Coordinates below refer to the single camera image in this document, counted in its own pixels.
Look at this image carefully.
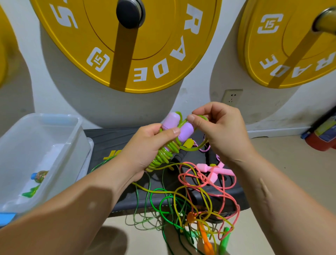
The person's right hand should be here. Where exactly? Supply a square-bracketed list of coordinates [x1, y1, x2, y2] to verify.
[186, 101, 258, 166]

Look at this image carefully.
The person's left hand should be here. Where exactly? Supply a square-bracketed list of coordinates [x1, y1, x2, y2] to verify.
[122, 123, 181, 182]

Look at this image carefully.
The pile of jump ropes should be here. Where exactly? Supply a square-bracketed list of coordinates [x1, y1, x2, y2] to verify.
[126, 138, 241, 255]

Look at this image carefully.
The clear plastic storage bin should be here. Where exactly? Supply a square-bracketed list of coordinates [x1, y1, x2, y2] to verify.
[0, 113, 91, 213]

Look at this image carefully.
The blue handled jump rope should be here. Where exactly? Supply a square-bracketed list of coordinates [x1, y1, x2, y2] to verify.
[30, 170, 49, 183]

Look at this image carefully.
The green jump rope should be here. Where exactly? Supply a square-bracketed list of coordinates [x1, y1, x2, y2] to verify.
[22, 185, 40, 198]

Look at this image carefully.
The person's left forearm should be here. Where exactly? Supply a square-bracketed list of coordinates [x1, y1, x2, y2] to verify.
[0, 157, 138, 255]

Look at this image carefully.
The person's right forearm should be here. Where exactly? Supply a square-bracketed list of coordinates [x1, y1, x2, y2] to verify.
[236, 152, 336, 255]

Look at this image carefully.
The black aerobic step platform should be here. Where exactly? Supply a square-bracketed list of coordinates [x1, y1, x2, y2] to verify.
[84, 126, 251, 217]

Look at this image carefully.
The translucent plastic lid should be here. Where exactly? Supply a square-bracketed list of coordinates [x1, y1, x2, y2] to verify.
[78, 138, 95, 182]

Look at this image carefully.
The red fire extinguisher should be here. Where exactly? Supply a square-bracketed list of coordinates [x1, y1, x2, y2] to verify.
[302, 105, 336, 151]

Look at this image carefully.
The large yellow weight plate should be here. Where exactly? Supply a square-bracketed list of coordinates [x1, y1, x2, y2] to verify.
[30, 0, 222, 94]

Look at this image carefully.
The black plate peg cap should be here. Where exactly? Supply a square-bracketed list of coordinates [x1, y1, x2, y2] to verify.
[116, 0, 146, 29]

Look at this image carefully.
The blue plastic piece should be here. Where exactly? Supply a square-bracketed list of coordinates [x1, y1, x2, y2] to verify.
[0, 212, 16, 227]

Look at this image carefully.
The white wall socket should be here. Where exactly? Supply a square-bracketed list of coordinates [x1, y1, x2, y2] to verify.
[221, 89, 243, 106]

